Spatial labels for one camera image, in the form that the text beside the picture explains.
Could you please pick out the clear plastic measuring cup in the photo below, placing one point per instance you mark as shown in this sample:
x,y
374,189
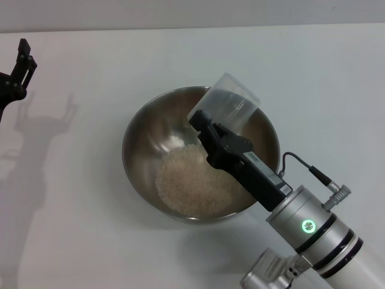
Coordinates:
x,y
228,102

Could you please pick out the stainless steel mixing bowl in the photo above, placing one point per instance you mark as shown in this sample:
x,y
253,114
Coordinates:
x,y
144,144

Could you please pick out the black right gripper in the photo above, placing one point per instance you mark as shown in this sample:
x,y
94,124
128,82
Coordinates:
x,y
255,177

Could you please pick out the white rice grains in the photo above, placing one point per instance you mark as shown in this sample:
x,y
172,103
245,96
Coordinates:
x,y
189,183

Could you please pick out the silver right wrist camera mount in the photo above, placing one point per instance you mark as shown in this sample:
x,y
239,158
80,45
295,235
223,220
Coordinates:
x,y
270,268

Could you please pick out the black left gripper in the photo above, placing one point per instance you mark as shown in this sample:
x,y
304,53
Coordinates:
x,y
2,93

